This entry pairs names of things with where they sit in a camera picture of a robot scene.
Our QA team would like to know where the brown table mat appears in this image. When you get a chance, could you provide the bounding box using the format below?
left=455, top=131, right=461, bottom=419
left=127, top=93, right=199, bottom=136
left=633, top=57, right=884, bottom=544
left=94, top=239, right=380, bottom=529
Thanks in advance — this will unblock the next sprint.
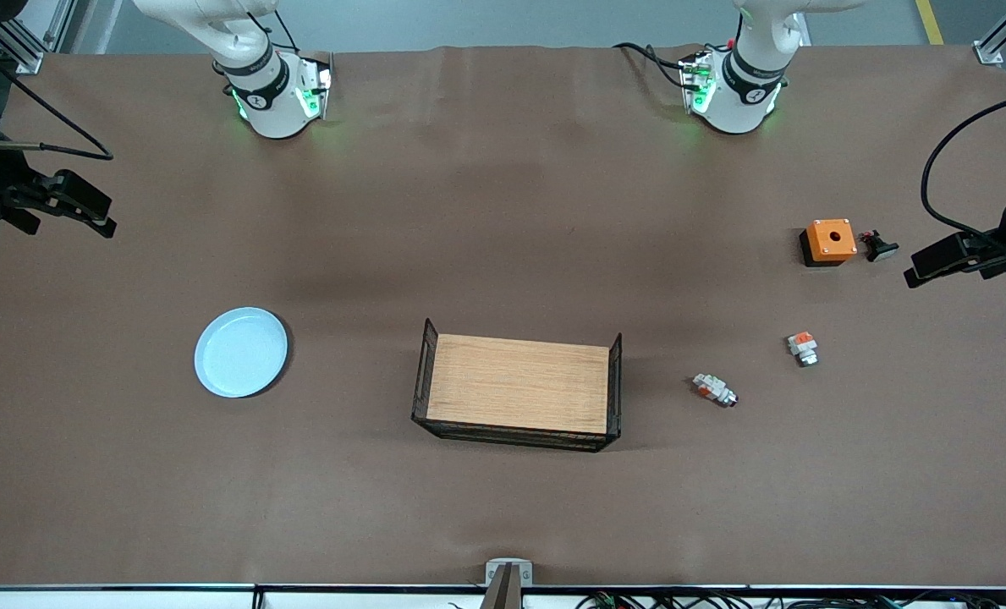
left=0, top=44, right=1006, bottom=590

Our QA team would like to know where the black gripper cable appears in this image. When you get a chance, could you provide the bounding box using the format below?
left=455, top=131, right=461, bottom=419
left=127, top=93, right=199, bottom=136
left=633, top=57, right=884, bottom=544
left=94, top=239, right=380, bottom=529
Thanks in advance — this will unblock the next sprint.
left=921, top=87, right=1006, bottom=250
left=0, top=21, right=115, bottom=162

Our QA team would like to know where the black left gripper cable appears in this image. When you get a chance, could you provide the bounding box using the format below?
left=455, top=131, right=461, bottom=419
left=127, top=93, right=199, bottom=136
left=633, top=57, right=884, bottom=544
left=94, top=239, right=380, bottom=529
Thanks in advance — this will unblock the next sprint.
left=921, top=87, right=1006, bottom=250

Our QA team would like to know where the black push button head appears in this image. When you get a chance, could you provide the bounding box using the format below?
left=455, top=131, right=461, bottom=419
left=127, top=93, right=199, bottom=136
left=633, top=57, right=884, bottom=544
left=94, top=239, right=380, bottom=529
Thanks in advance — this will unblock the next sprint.
left=860, top=229, right=900, bottom=263

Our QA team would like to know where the light blue round plate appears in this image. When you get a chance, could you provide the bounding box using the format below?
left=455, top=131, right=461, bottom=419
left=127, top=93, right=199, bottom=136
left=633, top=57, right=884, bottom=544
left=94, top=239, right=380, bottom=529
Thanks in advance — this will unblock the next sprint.
left=194, top=306, right=289, bottom=399

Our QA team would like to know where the wooden tray with mesh sides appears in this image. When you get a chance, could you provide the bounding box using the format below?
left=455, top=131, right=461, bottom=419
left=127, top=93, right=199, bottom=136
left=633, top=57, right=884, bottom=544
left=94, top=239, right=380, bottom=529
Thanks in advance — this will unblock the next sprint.
left=410, top=318, right=624, bottom=453

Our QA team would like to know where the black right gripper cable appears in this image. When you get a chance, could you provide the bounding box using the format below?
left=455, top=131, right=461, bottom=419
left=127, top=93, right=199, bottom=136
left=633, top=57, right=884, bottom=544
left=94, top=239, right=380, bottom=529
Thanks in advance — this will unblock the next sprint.
left=0, top=21, right=115, bottom=162

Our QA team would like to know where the white table edge rail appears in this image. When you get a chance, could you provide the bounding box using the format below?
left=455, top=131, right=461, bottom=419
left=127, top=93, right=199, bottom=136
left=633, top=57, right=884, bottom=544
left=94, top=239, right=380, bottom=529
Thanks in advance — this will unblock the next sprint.
left=0, top=582, right=1006, bottom=609

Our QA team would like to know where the orange button enclosure box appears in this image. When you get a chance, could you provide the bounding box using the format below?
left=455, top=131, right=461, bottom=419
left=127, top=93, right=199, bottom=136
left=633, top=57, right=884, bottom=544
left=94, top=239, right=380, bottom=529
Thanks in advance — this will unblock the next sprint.
left=799, top=218, right=859, bottom=268

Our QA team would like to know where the black arm base cable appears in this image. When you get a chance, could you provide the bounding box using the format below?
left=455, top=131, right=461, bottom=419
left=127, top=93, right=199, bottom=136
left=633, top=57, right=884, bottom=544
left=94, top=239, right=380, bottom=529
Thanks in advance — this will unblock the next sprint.
left=613, top=41, right=694, bottom=90

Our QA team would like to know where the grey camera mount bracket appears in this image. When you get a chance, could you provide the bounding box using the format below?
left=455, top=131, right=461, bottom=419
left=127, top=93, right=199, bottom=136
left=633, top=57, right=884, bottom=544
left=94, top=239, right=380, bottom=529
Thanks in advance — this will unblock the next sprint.
left=479, top=558, right=534, bottom=609

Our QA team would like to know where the bundle of black cables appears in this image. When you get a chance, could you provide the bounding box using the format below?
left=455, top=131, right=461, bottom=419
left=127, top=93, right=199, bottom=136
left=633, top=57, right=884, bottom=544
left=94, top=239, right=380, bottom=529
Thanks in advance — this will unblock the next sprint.
left=577, top=590, right=1006, bottom=609

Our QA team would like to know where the red and white button switch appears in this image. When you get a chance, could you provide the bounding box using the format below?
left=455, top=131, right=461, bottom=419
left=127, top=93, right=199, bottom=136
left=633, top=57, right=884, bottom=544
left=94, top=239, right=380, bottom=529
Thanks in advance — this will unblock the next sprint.
left=692, top=372, right=739, bottom=409

